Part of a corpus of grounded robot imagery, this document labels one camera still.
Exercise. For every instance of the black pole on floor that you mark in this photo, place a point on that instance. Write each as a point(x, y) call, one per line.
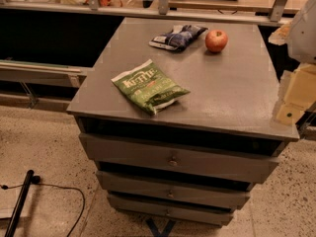
point(14, 220)

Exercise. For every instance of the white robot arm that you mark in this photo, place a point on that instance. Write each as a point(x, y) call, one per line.
point(301, 42)

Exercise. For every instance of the grey side shelf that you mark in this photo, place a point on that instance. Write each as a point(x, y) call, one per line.
point(42, 73)

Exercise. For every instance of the green jalapeno chip bag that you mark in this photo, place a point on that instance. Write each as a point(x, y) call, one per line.
point(149, 87)

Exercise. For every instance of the grey metal shelf rail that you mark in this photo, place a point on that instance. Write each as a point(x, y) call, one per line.
point(259, 12)

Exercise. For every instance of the top grey drawer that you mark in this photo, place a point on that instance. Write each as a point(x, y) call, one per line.
point(236, 167)

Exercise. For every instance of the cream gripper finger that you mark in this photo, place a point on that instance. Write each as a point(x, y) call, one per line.
point(296, 93)
point(280, 35)

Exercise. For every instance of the middle grey drawer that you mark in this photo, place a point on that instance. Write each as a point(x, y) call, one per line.
point(154, 188)

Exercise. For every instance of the red apple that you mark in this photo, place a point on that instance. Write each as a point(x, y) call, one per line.
point(216, 40)

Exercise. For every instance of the blue chip bag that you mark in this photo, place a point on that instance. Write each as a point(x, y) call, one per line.
point(179, 38)

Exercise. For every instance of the bottom grey drawer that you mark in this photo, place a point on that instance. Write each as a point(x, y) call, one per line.
point(170, 210)

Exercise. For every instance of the grey drawer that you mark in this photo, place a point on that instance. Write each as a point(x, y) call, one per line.
point(154, 188)
point(236, 167)
point(170, 210)

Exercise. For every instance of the grey drawer cabinet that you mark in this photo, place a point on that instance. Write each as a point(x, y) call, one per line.
point(229, 108)

